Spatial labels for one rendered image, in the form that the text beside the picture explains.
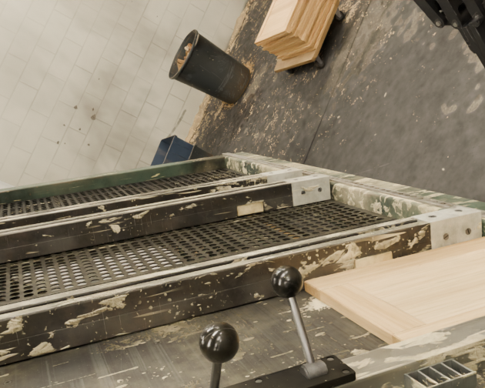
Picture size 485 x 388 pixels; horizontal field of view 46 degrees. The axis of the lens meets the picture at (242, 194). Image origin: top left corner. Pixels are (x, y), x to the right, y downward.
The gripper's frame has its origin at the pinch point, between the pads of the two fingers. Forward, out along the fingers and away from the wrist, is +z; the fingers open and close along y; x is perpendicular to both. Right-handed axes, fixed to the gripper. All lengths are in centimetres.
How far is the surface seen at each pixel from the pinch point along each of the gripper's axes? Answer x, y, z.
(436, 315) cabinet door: -10.8, -21.8, 33.9
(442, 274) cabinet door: 1, -33, 40
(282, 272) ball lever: -26.0, -16.6, 8.3
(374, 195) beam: 25, -79, 46
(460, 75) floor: 156, -170, 89
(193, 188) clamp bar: 1, -121, 22
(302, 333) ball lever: -29.4, -14.8, 14.3
